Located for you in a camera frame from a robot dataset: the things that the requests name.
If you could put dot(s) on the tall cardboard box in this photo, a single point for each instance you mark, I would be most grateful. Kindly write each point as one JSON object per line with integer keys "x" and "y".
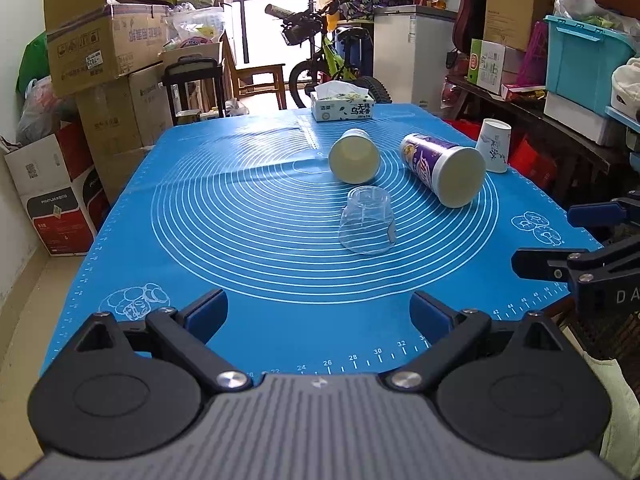
{"x": 520, "y": 5}

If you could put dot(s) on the teal storage bin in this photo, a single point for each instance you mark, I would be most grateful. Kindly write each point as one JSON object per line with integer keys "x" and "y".
{"x": 585, "y": 67}

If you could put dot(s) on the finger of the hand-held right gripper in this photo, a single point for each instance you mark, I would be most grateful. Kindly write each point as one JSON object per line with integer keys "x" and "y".
{"x": 535, "y": 262}
{"x": 595, "y": 215}

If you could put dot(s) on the purple paper cup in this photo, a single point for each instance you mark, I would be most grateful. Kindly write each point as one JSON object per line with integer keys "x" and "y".
{"x": 430, "y": 162}

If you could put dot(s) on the pink basket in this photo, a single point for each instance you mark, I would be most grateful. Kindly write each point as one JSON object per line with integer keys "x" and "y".
{"x": 532, "y": 57}

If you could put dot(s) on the white paper cup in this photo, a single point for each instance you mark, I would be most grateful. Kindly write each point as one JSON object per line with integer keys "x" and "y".
{"x": 492, "y": 145}

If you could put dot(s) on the plain cardboard box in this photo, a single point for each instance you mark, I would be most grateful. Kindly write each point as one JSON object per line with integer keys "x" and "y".
{"x": 120, "y": 115}

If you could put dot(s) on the clear measuring cup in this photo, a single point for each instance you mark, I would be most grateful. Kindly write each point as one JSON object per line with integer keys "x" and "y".
{"x": 367, "y": 220}

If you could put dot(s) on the green bag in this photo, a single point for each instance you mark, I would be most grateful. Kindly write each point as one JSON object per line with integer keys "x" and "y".
{"x": 31, "y": 60}

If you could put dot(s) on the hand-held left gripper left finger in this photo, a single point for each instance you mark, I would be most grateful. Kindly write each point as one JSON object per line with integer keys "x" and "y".
{"x": 207, "y": 312}

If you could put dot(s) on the tissue box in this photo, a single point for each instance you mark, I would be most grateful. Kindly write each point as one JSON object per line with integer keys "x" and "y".
{"x": 345, "y": 107}

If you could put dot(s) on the dark wooden side table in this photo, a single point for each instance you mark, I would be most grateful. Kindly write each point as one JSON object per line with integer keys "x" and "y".
{"x": 565, "y": 152}

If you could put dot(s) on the white and red box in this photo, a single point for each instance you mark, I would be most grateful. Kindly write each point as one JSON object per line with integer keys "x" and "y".
{"x": 55, "y": 200}

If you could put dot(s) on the light green cloth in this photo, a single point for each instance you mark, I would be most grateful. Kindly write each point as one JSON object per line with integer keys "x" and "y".
{"x": 620, "y": 410}

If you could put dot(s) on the clear plastic bag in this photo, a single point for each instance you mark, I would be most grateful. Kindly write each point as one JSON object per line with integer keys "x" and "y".
{"x": 197, "y": 27}

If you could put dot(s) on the green and white box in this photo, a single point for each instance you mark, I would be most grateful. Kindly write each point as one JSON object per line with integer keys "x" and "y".
{"x": 492, "y": 67}

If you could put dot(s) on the wooden chair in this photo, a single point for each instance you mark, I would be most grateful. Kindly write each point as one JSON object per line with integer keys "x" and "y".
{"x": 255, "y": 72}

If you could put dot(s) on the cream cup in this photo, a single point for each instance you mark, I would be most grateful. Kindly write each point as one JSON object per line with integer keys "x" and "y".
{"x": 352, "y": 160}

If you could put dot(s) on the white foam box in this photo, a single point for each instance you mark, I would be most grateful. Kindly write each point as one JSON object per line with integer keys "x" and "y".
{"x": 575, "y": 117}

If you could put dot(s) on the blue silicone baking mat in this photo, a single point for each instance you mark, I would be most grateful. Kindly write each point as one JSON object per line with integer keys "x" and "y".
{"x": 250, "y": 240}

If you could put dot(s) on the white chest freezer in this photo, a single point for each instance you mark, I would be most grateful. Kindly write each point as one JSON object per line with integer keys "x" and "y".
{"x": 415, "y": 60}

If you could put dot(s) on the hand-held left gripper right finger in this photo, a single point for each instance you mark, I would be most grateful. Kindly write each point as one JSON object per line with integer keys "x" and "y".
{"x": 430, "y": 312}

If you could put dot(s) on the open cardboard box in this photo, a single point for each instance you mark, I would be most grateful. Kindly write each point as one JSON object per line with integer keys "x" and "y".
{"x": 100, "y": 45}

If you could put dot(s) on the black cart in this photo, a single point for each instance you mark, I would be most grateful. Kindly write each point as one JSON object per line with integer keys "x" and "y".
{"x": 192, "y": 77}

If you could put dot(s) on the green bicycle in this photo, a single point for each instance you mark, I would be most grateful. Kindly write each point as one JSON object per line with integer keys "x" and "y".
{"x": 330, "y": 57}

